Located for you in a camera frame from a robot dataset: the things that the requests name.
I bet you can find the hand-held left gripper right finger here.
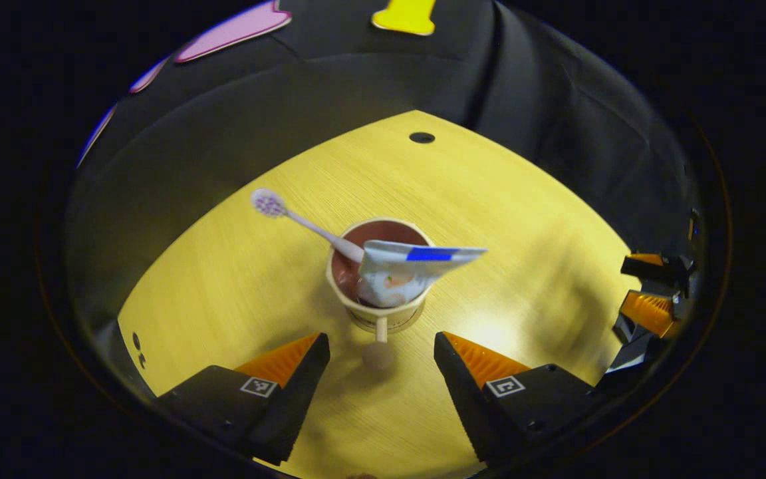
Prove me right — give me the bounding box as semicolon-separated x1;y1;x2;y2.
434;331;613;464

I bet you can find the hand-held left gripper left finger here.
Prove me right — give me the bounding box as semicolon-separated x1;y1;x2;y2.
156;333;331;466

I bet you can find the white toothpaste tube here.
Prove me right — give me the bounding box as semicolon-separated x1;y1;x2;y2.
356;240;488;309

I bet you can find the pale pink toothbrush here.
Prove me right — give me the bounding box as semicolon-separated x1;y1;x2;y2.
251;188;365;263

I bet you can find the beige cup with handle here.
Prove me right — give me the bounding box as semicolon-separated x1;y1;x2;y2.
325;218;436;371

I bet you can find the black backdrop cloth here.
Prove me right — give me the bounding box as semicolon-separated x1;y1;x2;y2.
67;0;700;347

